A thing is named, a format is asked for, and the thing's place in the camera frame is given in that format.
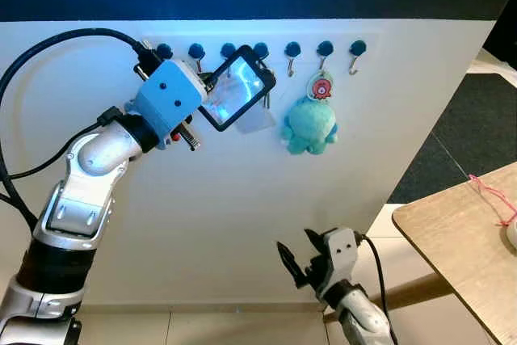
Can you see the black framed clear card holder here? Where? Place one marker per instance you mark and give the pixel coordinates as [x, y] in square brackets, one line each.
[238, 90]

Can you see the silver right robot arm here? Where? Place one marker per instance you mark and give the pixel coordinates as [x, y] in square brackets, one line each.
[363, 325]

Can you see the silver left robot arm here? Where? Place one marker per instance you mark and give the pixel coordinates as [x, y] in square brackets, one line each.
[81, 199]

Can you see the white translucent tag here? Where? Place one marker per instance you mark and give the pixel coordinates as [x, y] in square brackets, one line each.
[260, 124]

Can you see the white partition panel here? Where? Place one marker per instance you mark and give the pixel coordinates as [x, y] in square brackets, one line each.
[202, 224]

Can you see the wooden table leg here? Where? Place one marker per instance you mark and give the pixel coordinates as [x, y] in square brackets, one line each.
[420, 288]

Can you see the teal plush toy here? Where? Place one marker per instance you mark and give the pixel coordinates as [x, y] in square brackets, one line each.
[309, 127]

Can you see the black rug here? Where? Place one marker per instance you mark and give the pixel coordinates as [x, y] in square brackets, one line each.
[468, 119]

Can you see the blue knob wall hook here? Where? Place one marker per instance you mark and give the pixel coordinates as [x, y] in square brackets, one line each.
[196, 51]
[357, 46]
[164, 50]
[228, 50]
[292, 48]
[260, 48]
[325, 48]

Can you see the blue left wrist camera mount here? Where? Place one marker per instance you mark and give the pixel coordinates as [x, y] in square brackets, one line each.
[166, 94]

